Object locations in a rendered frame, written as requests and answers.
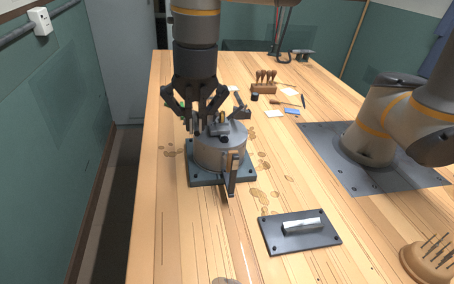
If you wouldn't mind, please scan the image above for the grey stand pole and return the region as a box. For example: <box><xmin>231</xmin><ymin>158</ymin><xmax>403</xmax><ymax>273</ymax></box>
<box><xmin>267</xmin><ymin>5</ymin><xmax>287</xmax><ymax>57</ymax></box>

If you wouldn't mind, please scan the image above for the grey cabinet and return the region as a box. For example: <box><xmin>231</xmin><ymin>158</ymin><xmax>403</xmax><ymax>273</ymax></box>
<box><xmin>84</xmin><ymin>0</ymin><xmax>159</xmax><ymax>125</ymax></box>

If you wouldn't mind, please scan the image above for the black cable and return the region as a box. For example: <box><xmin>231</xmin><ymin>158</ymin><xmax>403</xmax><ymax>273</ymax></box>
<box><xmin>275</xmin><ymin>6</ymin><xmax>294</xmax><ymax>65</ymax></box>

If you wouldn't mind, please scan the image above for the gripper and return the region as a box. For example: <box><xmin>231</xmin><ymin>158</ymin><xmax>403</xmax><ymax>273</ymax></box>
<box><xmin>159</xmin><ymin>42</ymin><xmax>231</xmax><ymax>138</ymax></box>

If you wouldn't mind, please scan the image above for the grey indexing fixture body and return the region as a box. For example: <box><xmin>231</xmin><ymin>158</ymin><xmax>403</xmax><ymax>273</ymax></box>
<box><xmin>184</xmin><ymin>118</ymin><xmax>258</xmax><ymax>188</ymax></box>

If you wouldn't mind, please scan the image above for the grey clamp on fixture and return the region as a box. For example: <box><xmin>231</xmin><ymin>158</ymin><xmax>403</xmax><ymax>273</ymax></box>
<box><xmin>207</xmin><ymin>120</ymin><xmax>232</xmax><ymax>138</ymax></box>

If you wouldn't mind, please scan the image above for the grey wall conduit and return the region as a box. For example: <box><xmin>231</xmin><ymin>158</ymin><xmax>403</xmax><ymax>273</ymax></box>
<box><xmin>0</xmin><ymin>0</ymin><xmax>82</xmax><ymax>49</ymax></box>

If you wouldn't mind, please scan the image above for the wooden graver block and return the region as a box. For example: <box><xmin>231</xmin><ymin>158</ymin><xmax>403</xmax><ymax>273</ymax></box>
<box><xmin>249</xmin><ymin>83</ymin><xmax>278</xmax><ymax>95</ymax></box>

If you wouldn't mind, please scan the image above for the round wooden bur stand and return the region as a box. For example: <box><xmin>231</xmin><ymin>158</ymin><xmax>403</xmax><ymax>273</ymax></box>
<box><xmin>398</xmin><ymin>232</ymin><xmax>454</xmax><ymax>284</ymax></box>

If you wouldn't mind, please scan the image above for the dark end nest plate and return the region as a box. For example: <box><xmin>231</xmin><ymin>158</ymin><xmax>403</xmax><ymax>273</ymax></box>
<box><xmin>257</xmin><ymin>208</ymin><xmax>343</xmax><ymax>257</ymax></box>

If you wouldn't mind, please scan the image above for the grey mounting sheet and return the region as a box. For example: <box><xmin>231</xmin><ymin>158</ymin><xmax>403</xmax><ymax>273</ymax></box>
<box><xmin>297</xmin><ymin>120</ymin><xmax>452</xmax><ymax>198</ymax></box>

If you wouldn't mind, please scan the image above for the loose graver with wooden handle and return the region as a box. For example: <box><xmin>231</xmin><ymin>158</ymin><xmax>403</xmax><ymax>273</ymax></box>
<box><xmin>269</xmin><ymin>98</ymin><xmax>303</xmax><ymax>108</ymax></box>

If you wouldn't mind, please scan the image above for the white wall socket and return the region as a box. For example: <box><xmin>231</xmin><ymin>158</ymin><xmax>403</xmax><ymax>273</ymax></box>
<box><xmin>26</xmin><ymin>6</ymin><xmax>54</xmax><ymax>37</ymax></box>

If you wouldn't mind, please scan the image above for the dark lever with wooden grip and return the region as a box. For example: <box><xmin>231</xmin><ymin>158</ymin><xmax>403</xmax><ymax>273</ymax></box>
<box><xmin>221</xmin><ymin>149</ymin><xmax>241</xmax><ymax>198</ymax></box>

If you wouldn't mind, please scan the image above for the small grey anvil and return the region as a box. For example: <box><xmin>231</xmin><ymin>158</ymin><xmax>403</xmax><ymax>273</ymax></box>
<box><xmin>290</xmin><ymin>49</ymin><xmax>317</xmax><ymax>63</ymax></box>

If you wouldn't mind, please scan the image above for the wooden stick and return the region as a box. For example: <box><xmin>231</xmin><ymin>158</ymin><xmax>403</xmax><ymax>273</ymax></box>
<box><xmin>339</xmin><ymin>0</ymin><xmax>371</xmax><ymax>80</ymax></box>

